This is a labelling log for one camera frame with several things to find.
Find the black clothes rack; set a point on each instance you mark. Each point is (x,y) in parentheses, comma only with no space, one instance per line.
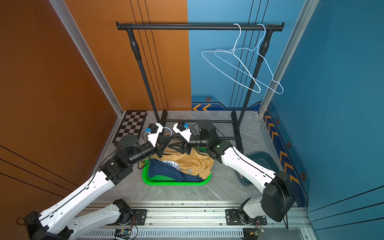
(129,28)

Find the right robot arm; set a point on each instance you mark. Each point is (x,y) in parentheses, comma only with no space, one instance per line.
(276,188)

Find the yellow printed t-shirt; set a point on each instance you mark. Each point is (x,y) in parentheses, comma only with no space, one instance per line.
(193,164)

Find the navy blue t-shirt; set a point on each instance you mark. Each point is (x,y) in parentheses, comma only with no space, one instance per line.
(160,169)

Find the black white checkerboard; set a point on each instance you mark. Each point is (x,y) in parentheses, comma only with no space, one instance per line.
(132,124)

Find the left green circuit board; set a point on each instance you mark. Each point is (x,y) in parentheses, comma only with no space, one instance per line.
(123,234)

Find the green circuit board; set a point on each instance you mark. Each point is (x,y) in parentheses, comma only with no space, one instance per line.
(123,234)
(257,232)

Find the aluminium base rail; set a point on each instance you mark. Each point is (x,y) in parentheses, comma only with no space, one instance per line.
(199,219)

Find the right green circuit board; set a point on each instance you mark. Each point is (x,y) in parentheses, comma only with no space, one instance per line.
(257,232)

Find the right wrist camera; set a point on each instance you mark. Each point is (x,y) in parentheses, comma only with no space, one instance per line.
(183,129)

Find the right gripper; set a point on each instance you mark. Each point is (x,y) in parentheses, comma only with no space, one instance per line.
(182,146)

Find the green plastic basket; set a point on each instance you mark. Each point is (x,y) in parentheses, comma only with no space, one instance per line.
(161,181)

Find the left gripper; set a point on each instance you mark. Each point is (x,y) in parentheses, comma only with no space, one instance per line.
(159,147)

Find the teal plastic tub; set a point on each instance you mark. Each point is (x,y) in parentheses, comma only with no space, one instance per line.
(264,159)

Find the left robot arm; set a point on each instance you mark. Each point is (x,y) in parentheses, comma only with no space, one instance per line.
(60,222)

